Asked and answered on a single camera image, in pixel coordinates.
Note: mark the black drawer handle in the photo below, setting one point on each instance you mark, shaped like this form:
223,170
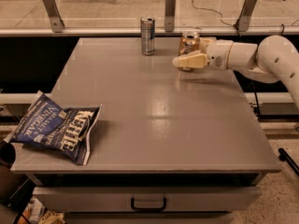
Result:
148,207

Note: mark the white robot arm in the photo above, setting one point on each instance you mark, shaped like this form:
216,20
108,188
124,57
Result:
274,59

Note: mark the snack packages under table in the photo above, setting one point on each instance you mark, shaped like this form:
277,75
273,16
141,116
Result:
35,212

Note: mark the left metal bracket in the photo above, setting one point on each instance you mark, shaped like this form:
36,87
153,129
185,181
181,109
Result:
56,22

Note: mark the black round object left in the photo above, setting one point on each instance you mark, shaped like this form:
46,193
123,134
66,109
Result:
7,154

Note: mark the blue kettle chip bag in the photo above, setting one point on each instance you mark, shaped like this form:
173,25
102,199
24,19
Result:
48,125

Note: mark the orange soda can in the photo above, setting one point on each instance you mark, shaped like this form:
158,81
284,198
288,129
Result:
189,42

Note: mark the grey drawer front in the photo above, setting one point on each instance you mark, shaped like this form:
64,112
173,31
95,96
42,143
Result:
117,199

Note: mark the metal bracket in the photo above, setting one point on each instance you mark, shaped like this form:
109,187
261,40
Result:
56,22
169,15
243,21

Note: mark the silver blue energy drink can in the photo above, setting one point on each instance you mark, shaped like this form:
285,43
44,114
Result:
147,27

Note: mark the middle metal bracket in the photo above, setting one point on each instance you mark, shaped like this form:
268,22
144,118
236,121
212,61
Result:
169,15

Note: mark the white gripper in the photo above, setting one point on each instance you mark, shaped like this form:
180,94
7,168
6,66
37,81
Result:
219,54

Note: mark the black bar on floor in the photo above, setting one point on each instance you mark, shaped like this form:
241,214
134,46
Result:
284,156

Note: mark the right metal bracket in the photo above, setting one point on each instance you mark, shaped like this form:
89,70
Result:
243,21

